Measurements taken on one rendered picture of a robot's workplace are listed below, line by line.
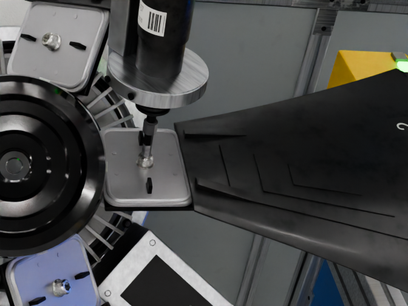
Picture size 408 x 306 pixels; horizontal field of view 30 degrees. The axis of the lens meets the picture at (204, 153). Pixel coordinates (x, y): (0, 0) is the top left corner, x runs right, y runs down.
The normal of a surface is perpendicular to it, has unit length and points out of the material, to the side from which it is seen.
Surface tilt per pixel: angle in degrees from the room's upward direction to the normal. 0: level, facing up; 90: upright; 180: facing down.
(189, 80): 0
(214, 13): 90
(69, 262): 53
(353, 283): 90
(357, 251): 20
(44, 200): 46
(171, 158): 0
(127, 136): 0
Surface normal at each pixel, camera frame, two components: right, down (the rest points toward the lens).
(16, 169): 0.23, -0.02
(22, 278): 0.86, -0.24
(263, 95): 0.17, 0.63
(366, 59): 0.15, -0.78
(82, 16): -0.56, -0.25
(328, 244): 0.27, -0.51
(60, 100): 0.08, 0.20
